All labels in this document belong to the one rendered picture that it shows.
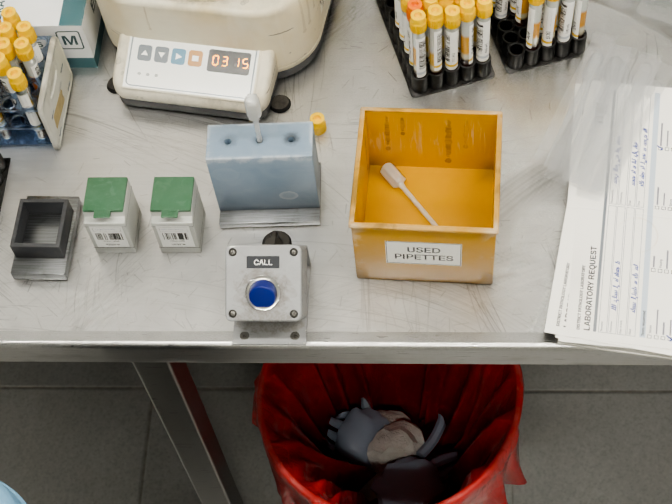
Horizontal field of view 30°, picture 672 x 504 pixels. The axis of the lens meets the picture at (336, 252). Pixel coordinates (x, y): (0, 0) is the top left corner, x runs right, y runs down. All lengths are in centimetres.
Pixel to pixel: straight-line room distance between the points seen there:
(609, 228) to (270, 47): 39
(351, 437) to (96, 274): 69
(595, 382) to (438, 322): 97
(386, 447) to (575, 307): 70
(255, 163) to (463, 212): 21
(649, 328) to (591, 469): 91
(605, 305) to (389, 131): 26
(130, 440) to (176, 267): 93
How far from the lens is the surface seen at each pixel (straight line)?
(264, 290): 113
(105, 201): 121
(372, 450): 184
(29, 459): 217
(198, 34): 131
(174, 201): 120
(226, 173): 120
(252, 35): 129
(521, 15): 134
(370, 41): 137
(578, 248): 121
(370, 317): 119
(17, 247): 125
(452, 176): 126
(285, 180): 120
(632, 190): 125
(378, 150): 125
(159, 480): 210
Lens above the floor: 193
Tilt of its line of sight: 59 degrees down
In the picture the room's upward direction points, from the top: 8 degrees counter-clockwise
